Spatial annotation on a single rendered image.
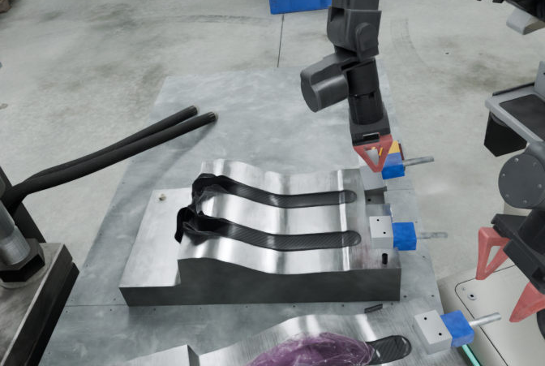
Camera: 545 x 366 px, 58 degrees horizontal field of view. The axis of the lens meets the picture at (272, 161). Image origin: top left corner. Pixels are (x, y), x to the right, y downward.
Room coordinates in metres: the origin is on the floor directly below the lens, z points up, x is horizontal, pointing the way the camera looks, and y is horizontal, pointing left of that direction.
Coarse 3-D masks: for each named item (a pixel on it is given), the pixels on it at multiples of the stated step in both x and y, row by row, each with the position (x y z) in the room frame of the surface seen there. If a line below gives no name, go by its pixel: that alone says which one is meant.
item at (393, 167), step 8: (368, 152) 0.71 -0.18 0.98; (376, 152) 0.71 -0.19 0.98; (360, 160) 0.69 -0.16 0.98; (376, 160) 0.68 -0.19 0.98; (392, 160) 0.68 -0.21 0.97; (400, 160) 0.68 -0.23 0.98; (408, 160) 0.68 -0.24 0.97; (416, 160) 0.68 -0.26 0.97; (424, 160) 0.67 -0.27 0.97; (432, 160) 0.67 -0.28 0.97; (360, 168) 0.67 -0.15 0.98; (368, 168) 0.67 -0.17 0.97; (384, 168) 0.67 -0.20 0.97; (392, 168) 0.67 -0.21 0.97; (400, 168) 0.66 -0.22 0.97; (368, 176) 0.67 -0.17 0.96; (376, 176) 0.67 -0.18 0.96; (384, 176) 0.67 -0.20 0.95; (392, 176) 0.66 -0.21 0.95; (400, 176) 0.66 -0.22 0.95; (368, 184) 0.67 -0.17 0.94; (376, 184) 0.66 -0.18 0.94
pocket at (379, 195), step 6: (384, 186) 0.71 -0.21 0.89; (366, 192) 0.72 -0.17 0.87; (372, 192) 0.71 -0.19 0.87; (378, 192) 0.71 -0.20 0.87; (384, 192) 0.71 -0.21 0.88; (366, 198) 0.71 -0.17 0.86; (372, 198) 0.71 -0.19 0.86; (378, 198) 0.70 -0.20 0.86; (384, 198) 0.69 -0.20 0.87; (366, 204) 0.69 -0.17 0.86; (372, 204) 0.69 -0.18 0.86; (378, 204) 0.69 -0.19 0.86; (384, 204) 0.69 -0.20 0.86
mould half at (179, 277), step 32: (224, 160) 0.81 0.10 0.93; (160, 192) 0.83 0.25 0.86; (288, 192) 0.74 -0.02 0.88; (160, 224) 0.73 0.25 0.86; (256, 224) 0.65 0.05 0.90; (288, 224) 0.65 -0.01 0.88; (320, 224) 0.64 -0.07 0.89; (352, 224) 0.62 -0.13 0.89; (160, 256) 0.64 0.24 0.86; (192, 256) 0.56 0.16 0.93; (224, 256) 0.56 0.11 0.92; (256, 256) 0.57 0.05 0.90; (288, 256) 0.58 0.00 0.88; (320, 256) 0.56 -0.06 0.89; (352, 256) 0.55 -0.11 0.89; (128, 288) 0.59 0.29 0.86; (160, 288) 0.58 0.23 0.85; (192, 288) 0.57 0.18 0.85; (224, 288) 0.56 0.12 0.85; (256, 288) 0.55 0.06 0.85; (288, 288) 0.54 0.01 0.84; (320, 288) 0.53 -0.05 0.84; (352, 288) 0.52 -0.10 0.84; (384, 288) 0.51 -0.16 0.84
